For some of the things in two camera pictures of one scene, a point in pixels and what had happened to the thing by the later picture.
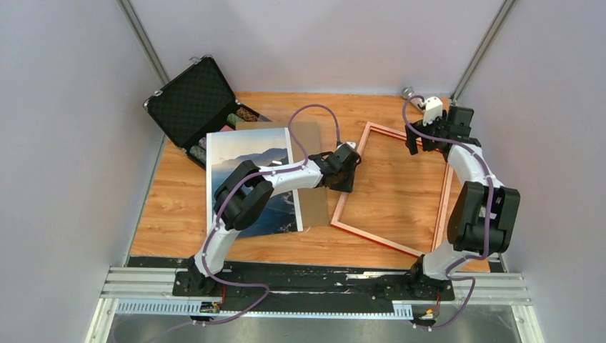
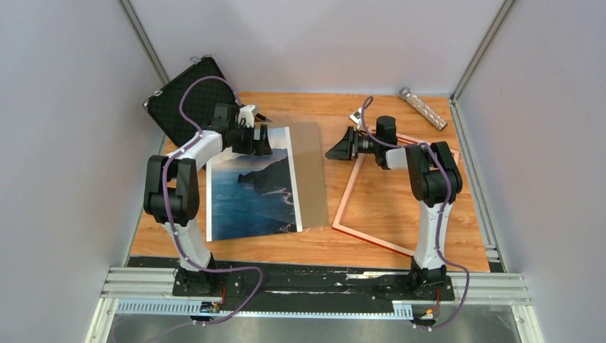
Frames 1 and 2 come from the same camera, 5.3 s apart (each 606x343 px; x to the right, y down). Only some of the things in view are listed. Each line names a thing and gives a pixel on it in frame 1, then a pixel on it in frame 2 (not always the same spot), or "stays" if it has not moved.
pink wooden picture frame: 384,241 stays
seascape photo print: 266,148 stays
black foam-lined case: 199,101 stays
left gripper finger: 343,182 to 262,147
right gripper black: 419,124 to 343,149
